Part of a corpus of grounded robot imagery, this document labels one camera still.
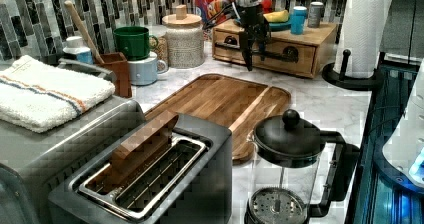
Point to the brown wooden utensil holder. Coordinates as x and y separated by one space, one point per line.
118 64

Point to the red apple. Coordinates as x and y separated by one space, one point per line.
267 6

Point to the blue plate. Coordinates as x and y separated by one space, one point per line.
274 27

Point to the white striped folded towel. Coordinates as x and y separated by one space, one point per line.
40 97

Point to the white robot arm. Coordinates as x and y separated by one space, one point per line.
401 156

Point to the green mug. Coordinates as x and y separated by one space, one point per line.
135 42

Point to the wooden toast slice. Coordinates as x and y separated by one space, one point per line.
146 143

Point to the paper towel roll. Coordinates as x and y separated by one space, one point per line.
361 34

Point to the black paper towel holder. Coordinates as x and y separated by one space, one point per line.
357 84

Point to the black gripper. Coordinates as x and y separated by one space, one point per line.
254 28

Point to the stainless steel toaster oven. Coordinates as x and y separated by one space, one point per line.
33 164

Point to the Froot Loops cereal box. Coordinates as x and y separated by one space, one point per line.
213 12

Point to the light blue mug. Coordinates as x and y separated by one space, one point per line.
146 71

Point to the blue shaker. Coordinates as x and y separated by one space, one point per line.
297 19

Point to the ceramic jar with wooden lid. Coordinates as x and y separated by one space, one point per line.
184 37

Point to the wooden drawer box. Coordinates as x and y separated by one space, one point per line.
315 46

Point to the white and blue bottle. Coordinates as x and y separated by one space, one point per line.
75 49

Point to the wooden spoon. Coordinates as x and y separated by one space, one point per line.
83 30

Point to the grey metal shaker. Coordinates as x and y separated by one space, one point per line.
314 14

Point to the black drawer handle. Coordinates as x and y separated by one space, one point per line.
288 54

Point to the wooden cutting board tray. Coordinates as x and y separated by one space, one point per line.
231 102

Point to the black two-slot toaster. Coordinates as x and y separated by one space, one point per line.
202 196

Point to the glass french press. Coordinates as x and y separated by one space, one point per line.
287 152

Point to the yellow banana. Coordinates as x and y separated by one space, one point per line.
277 16

